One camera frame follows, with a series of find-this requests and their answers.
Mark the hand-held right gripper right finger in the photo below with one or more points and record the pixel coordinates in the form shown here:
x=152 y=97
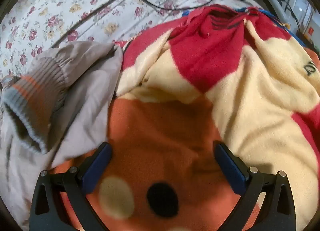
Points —
x=230 y=171

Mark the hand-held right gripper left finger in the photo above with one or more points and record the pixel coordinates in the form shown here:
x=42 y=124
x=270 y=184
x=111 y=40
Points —
x=98 y=168

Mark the grey jacket with striped cuffs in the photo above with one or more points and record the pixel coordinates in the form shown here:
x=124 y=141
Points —
x=85 y=101

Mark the red cream orange fleece blanket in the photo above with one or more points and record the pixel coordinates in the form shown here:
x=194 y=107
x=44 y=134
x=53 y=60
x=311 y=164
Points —
x=250 y=96

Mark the blue yellow red cloth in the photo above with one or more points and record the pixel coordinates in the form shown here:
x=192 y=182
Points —
x=276 y=19

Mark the floral bed sheet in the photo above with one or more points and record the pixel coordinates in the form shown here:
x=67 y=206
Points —
x=75 y=9

